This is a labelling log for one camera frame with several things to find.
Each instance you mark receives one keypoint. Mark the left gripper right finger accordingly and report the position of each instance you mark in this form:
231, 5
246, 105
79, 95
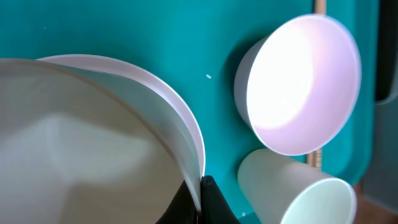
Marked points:
214, 207

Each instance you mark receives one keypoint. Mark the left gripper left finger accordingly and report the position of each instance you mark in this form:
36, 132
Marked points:
181, 209

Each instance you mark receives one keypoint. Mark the white cup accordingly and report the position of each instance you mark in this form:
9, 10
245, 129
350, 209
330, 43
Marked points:
283, 190

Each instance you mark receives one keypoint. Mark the cream bowl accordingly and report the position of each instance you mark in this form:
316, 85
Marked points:
83, 146

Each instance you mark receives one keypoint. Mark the small pink bowl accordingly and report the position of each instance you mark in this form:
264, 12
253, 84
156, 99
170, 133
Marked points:
297, 87

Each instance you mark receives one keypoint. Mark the large pink plate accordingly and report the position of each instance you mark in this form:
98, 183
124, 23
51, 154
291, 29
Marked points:
129, 70

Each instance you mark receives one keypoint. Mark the left wooden chopstick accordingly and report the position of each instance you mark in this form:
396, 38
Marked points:
314, 158

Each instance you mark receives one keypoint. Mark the teal serving tray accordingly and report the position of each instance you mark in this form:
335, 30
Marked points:
194, 46

